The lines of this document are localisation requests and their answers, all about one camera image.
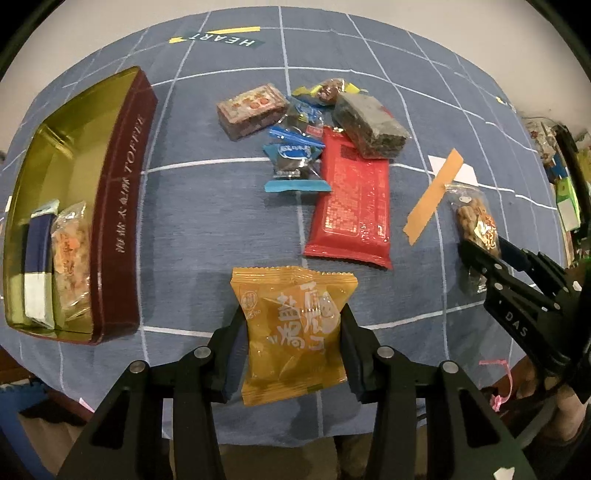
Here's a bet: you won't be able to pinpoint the fried twist bag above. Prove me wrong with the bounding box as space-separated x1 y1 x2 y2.
51 202 91 322
446 183 501 295

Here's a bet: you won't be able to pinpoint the orange snack packet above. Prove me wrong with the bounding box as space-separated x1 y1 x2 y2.
230 266 358 406

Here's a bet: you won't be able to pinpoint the red snack packet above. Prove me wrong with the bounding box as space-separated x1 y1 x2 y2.
304 127 393 270

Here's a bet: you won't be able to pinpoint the dark seaweed snack block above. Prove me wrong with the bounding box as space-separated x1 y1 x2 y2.
332 92 410 159

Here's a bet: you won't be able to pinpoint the navy white snack packet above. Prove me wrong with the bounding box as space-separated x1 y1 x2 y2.
23 199 59 330

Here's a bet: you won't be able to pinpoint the blue plum candy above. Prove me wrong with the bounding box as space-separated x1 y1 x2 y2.
263 143 332 193

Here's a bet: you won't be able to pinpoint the yellow brown candy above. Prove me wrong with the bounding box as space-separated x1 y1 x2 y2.
291 78 367 107

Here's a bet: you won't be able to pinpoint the brown red brick candy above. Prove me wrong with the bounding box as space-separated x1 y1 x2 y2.
216 83 290 141

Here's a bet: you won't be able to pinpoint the orange tape strip right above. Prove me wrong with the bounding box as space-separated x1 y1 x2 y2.
403 149 464 245

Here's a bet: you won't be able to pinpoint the white paper patch right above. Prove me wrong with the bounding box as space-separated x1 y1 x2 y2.
427 155 482 188

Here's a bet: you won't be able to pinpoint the pink plastic tie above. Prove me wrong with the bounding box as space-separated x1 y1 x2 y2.
479 359 514 413

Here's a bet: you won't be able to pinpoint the cluttered shelf items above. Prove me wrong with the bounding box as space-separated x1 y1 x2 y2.
523 116 590 264

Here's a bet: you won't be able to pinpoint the blue checked tablecloth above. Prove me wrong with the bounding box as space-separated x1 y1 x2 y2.
1 7 564 406

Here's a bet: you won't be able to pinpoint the blue foam mat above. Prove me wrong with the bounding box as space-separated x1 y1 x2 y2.
0 384 56 480

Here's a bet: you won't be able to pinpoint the maroon gold toffee tin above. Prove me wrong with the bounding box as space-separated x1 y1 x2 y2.
2 66 157 345

